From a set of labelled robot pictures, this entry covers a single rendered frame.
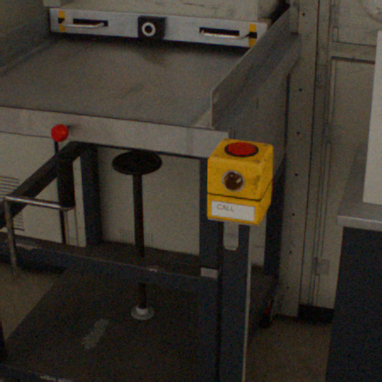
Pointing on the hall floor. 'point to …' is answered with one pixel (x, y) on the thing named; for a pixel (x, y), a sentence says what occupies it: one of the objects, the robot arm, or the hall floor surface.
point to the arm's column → (357, 310)
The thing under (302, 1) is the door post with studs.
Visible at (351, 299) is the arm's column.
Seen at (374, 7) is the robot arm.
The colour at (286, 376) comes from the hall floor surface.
